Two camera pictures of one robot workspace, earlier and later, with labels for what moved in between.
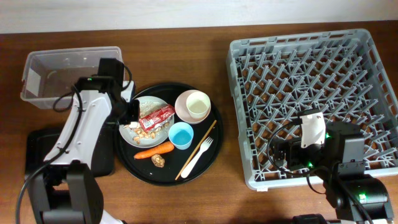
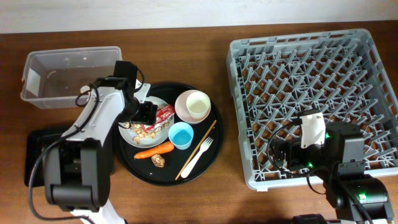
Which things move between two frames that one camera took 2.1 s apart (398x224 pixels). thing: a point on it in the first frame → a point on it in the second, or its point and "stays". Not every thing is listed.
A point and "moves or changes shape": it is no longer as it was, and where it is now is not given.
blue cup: [181, 135] stays
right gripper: [293, 147] stays
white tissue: [134, 124] moves or changes shape
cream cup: [198, 104] stays
